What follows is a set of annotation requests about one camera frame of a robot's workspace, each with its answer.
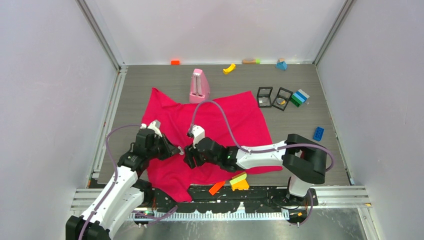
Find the yellow block pile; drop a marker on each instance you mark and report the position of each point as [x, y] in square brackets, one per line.
[239, 182]

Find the black display frame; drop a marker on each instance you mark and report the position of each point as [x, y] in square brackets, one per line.
[263, 97]
[282, 98]

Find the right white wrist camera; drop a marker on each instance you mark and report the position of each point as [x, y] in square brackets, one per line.
[197, 133]

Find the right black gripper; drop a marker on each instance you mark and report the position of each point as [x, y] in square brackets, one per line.
[190, 153]

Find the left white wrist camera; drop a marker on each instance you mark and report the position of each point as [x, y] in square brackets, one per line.
[154, 125]

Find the stacked green blue bricks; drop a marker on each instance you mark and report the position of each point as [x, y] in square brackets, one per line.
[299, 98]

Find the right black display frame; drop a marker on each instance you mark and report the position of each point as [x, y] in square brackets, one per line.
[282, 98]

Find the pink metronome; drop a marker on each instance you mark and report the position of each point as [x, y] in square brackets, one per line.
[199, 87]

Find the red cloth garment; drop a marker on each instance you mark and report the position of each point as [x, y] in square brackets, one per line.
[240, 114]

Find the small orange block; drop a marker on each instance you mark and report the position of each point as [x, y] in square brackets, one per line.
[175, 62]

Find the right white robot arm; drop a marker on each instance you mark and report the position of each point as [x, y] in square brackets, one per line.
[303, 158]

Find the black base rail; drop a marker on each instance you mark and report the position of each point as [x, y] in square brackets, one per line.
[257, 199]

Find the blue lego brick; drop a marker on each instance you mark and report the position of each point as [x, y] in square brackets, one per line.
[318, 134]

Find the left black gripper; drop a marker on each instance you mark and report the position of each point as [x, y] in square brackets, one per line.
[169, 149]

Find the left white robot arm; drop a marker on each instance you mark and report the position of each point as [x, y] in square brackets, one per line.
[125, 191]

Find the tan wooden block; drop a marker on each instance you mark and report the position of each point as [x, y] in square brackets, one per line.
[247, 61]

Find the blue triangular block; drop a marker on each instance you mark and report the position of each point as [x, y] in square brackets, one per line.
[281, 64]

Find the round silver brooch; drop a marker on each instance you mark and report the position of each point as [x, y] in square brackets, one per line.
[181, 151]

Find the yellow curved block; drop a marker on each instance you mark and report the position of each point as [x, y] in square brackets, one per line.
[229, 69]

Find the orange rectangular block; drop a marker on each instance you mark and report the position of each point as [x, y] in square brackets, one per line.
[216, 187]

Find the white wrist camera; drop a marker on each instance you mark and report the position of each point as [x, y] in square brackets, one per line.
[154, 125]
[197, 133]

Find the left black display frame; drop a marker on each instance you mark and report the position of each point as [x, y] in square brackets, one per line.
[263, 97]

